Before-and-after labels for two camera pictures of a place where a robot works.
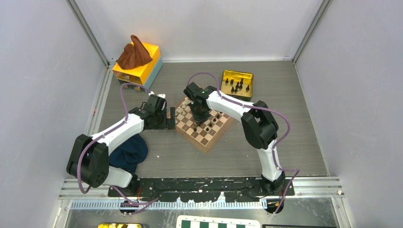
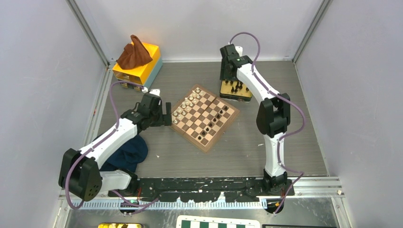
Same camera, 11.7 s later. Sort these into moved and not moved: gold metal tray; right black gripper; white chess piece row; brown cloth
Moved: right black gripper
Not moved: brown cloth; white chess piece row; gold metal tray
